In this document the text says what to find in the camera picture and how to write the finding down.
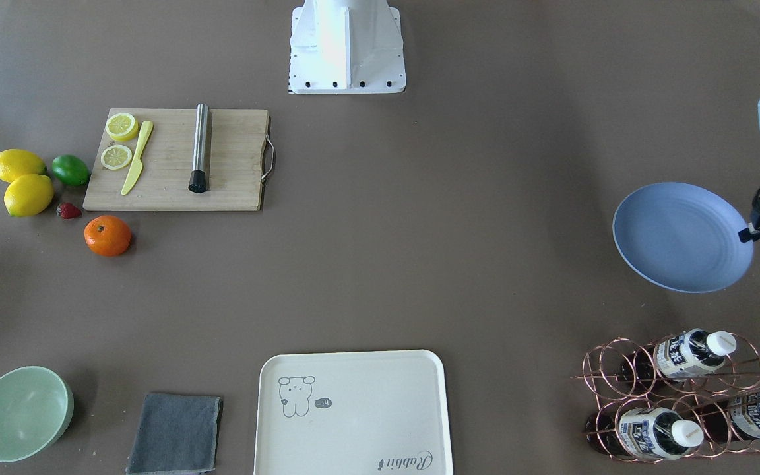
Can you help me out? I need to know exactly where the orange fruit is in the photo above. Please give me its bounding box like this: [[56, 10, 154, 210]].
[[82, 214, 133, 257]]

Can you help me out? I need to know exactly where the blue plate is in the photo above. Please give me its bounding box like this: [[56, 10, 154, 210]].
[[612, 181, 754, 294]]

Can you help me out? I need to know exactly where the tea bottle back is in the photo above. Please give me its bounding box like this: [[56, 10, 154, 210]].
[[695, 391, 760, 443], [617, 328, 737, 388]]

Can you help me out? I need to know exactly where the tea bottle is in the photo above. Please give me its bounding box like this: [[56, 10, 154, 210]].
[[583, 408, 705, 462], [617, 328, 737, 388], [695, 391, 760, 443]]

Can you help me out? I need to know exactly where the tea bottle front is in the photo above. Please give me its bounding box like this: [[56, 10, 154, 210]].
[[583, 408, 705, 462]]

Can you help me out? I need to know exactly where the cream rabbit tray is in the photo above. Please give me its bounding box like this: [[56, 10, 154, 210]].
[[253, 349, 455, 474]]

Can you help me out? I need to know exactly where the wooden cutting board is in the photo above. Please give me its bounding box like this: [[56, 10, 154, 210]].
[[82, 108, 272, 212]]

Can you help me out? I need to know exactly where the steel muddler black tip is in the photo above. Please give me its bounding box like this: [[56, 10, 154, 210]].
[[188, 103, 211, 193]]

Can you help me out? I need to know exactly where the grey folded cloth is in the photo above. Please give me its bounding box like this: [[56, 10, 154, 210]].
[[125, 392, 222, 474]]

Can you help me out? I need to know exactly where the yellow plastic knife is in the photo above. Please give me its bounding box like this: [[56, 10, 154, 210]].
[[120, 120, 154, 195]]

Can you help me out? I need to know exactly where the lemon slice lower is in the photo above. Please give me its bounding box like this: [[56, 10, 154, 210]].
[[104, 112, 140, 142]]

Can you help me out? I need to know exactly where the lemon slice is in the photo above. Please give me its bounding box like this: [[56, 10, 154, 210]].
[[104, 112, 140, 142], [100, 144, 133, 170]]

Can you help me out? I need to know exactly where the lemon slice upper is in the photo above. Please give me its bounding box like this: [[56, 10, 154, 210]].
[[100, 144, 133, 170]]

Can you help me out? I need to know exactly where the green lime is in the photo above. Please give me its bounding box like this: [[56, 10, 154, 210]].
[[51, 154, 91, 187]]

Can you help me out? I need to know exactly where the red strawberry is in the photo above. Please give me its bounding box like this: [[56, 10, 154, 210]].
[[55, 202, 82, 220]]

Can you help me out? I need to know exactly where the yellow lemon upper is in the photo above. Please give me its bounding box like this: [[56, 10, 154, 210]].
[[3, 174, 54, 217]]

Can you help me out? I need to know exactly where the yellow lemon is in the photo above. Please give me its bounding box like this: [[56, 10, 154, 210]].
[[3, 174, 54, 217], [0, 148, 46, 183]]

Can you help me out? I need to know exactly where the yellow lemon lower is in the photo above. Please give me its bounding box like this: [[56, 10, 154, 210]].
[[0, 148, 46, 183]]

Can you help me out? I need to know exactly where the mint green bowl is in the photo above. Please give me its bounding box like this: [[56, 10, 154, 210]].
[[0, 366, 75, 463]]

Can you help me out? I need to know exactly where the copper wire bottle rack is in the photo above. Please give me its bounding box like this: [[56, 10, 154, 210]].
[[580, 331, 760, 464]]

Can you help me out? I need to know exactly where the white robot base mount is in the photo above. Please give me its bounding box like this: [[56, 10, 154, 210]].
[[288, 1, 407, 94]]

